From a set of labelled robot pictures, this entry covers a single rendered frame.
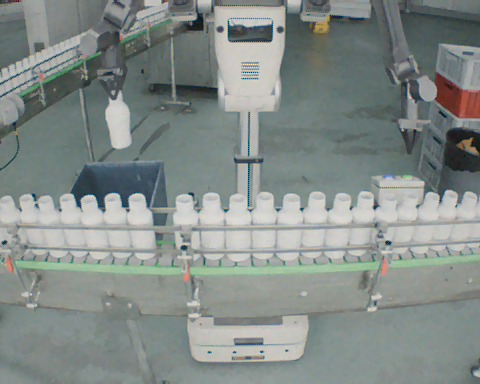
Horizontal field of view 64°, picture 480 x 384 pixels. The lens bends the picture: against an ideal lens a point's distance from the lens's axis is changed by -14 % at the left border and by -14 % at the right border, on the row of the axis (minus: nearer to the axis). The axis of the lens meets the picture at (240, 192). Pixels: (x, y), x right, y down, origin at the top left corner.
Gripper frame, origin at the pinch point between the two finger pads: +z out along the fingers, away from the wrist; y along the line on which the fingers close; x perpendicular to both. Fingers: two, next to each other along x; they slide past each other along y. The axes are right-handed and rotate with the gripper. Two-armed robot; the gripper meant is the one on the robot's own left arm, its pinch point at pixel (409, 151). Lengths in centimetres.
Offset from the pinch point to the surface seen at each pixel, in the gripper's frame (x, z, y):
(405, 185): -3.6, 8.9, -2.3
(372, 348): 60, 104, 18
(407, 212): -17.8, 12.6, -7.2
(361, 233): -16.8, 17.7, -18.8
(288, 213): -18.4, 11.8, -36.9
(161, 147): 260, 29, -111
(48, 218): -19, 13, -94
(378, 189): -2.8, 10.1, -10.2
